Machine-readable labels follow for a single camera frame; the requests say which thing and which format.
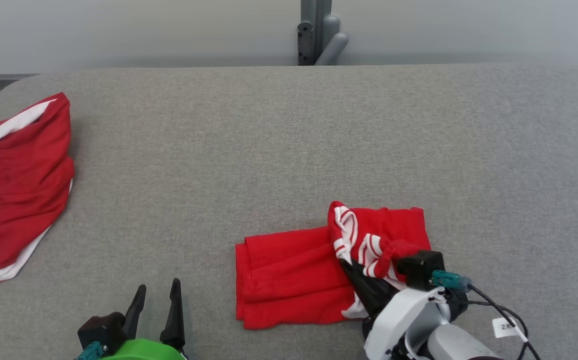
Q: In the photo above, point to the teal left camera connector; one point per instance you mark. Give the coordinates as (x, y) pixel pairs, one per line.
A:
(89, 352)

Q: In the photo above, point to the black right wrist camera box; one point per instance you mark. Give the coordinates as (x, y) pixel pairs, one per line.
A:
(421, 267)

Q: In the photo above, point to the grey metal frame post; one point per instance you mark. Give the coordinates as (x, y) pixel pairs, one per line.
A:
(313, 30)

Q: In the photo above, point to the red shorts with white band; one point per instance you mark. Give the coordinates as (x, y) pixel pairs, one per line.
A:
(19, 200)

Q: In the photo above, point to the teal camera connector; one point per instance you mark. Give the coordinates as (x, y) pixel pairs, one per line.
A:
(89, 352)
(448, 280)

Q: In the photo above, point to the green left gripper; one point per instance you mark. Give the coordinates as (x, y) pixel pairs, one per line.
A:
(144, 350)

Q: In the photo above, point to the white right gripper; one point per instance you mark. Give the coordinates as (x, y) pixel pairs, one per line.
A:
(403, 315)

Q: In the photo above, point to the grey fabric sofa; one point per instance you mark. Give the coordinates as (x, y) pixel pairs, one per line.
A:
(269, 150)

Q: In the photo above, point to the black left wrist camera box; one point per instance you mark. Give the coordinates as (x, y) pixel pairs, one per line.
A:
(101, 330)

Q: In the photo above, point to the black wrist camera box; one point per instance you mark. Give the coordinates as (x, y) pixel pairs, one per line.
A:
(421, 267)
(101, 330)

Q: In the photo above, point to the red jersey with striped trim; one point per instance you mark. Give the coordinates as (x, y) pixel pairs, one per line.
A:
(288, 280)

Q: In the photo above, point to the teal right camera connector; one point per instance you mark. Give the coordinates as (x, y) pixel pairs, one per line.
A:
(448, 280)

